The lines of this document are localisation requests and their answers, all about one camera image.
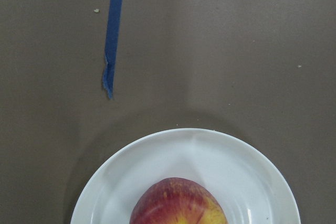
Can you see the red yellow apple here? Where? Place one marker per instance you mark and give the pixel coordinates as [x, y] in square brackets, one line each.
[177, 200]

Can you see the white round plate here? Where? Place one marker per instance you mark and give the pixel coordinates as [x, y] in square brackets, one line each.
[247, 185]

